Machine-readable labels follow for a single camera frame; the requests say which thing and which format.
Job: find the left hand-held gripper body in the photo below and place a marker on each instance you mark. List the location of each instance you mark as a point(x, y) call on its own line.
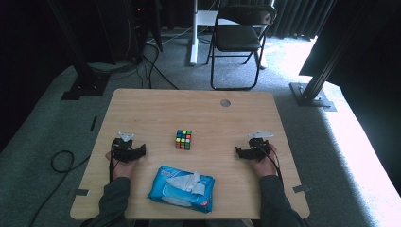
point(124, 149)

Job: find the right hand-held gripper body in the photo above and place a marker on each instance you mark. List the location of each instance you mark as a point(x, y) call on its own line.
point(260, 149)

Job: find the multicoloured puzzle cube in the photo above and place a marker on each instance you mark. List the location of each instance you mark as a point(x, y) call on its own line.
point(183, 140)

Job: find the blue wet wipe packet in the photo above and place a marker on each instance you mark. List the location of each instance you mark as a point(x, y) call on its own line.
point(164, 192)

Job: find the person's right hand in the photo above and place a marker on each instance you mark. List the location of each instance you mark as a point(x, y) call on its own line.
point(266, 167)

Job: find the person's left hand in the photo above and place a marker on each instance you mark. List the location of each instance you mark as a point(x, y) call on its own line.
point(124, 168)

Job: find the black tape strip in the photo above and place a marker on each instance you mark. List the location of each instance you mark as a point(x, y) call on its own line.
point(93, 123)

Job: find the grey round table grommet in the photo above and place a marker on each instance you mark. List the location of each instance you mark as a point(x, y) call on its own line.
point(225, 103)

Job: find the grey tape strip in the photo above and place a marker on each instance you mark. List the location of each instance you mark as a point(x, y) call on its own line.
point(81, 192)
point(301, 188)

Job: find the black metal stand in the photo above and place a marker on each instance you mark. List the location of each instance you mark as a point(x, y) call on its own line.
point(85, 85)
point(310, 94)

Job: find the black folding chair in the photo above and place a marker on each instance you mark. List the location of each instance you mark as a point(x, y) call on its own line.
point(236, 38)

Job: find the dark equipment tower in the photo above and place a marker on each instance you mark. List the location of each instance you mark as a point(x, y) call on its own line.
point(138, 31)

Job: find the dark pleated curtain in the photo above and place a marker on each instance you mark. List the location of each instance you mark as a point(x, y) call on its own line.
point(293, 19)

